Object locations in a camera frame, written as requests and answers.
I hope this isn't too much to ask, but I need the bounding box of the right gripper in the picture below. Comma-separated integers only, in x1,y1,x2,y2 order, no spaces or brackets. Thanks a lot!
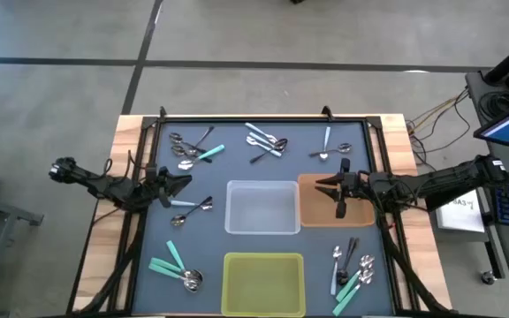
315,157,370,221

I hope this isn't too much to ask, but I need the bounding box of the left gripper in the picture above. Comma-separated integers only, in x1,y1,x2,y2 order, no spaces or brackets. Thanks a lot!
144,163,193,209

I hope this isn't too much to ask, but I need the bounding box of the teal-handled silver spoon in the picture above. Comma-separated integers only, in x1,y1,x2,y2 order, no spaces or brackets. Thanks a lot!
177,144,226,171
331,269,375,317
148,257,202,286
148,263,201,293
165,239,204,284
335,254,376,303

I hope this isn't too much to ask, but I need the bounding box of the orange plastic bin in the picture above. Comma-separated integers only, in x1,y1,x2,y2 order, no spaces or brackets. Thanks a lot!
297,172,376,229

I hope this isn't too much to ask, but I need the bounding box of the blue-grey table mat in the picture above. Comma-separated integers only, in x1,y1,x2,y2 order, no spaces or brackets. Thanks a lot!
131,119,396,316

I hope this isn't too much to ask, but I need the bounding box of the clear plastic bin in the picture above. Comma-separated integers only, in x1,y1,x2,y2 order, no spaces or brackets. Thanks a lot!
224,179,302,236

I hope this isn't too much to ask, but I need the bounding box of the yellow plastic bin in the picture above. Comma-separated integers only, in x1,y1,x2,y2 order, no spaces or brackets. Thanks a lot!
220,252,307,318

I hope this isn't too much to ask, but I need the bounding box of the white paper sheet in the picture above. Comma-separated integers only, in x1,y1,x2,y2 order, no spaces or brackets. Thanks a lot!
435,188,486,234

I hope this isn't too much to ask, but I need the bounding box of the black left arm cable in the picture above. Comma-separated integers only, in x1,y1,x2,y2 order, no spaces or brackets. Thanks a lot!
102,148,148,178

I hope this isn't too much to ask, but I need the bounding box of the black metal table frame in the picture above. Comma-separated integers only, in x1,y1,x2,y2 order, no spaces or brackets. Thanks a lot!
66,105,452,318

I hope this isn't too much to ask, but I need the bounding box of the yellow cable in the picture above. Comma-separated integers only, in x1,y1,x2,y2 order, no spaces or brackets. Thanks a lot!
406,93,470,133

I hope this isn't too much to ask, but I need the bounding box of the thin black cable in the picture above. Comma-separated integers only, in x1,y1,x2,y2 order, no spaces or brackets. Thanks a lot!
408,90,473,165

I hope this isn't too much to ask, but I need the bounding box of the coiled black cable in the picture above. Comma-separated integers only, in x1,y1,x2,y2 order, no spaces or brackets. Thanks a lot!
477,89,509,119

